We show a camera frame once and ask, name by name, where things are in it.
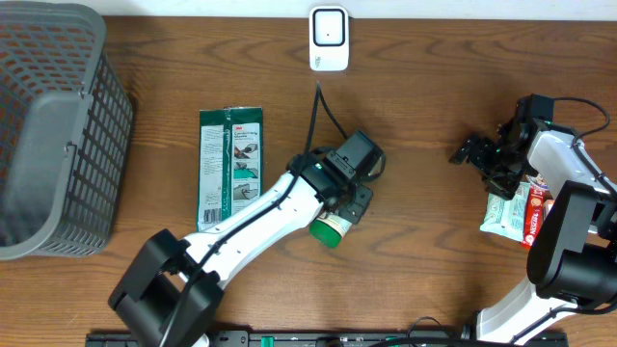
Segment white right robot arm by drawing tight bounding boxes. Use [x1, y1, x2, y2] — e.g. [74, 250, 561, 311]
[449, 121, 616, 345]

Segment green wipes large package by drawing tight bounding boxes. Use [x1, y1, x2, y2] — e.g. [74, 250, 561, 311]
[197, 107, 263, 232]

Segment white blue round tub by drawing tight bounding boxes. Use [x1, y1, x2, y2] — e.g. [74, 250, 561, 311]
[526, 174, 549, 191]

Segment grey plastic mesh basket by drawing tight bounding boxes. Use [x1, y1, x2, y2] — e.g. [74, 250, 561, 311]
[1, 1, 134, 260]

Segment white barcode scanner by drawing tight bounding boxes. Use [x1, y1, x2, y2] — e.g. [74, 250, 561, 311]
[308, 6, 350, 72]

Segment orange small snack packet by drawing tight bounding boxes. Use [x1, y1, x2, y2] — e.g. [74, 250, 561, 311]
[543, 200, 554, 221]

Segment light green wipes pack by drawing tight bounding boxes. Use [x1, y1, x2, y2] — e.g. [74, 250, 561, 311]
[479, 182, 530, 242]

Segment green lid jar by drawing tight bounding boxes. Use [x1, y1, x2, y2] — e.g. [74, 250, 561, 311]
[309, 212, 352, 249]

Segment red snack stick packet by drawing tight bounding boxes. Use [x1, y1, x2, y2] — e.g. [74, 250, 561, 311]
[522, 187, 545, 249]

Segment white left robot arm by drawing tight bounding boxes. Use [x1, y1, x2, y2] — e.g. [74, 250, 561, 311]
[108, 153, 376, 346]

